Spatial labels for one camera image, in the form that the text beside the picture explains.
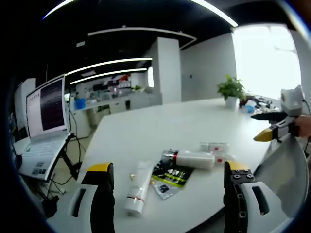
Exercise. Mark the blue storage bin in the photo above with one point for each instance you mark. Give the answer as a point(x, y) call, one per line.
point(79, 104)

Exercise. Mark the large white red-banded skincare bottle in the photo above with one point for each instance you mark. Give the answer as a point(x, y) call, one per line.
point(194, 159)

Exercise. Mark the black laptop stand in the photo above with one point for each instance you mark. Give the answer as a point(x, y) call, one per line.
point(69, 160)

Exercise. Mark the green plant in white pot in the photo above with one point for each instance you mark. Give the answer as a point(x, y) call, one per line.
point(232, 91)

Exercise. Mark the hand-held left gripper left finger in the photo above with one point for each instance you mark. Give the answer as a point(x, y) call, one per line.
point(102, 206)

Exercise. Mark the grey chair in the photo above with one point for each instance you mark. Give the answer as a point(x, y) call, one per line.
point(284, 170)

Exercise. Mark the small white red-label skincare bottle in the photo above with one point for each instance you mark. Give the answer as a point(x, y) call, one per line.
point(224, 159)
point(217, 146)

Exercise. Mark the person's right hand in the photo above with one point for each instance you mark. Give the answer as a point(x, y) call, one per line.
point(305, 126)

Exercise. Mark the black green skincare sachet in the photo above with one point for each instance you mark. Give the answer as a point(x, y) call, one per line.
point(170, 177)

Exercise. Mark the white laptop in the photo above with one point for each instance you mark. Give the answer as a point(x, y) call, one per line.
point(46, 116)

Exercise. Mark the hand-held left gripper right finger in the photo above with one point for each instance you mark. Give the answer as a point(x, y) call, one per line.
point(243, 206)

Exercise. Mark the white skincare tube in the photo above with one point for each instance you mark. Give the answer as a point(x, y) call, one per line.
point(139, 189)

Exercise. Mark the light blue bag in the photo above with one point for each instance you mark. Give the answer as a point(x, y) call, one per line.
point(250, 108)

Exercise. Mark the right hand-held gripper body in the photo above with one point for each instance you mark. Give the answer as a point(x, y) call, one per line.
point(292, 102)

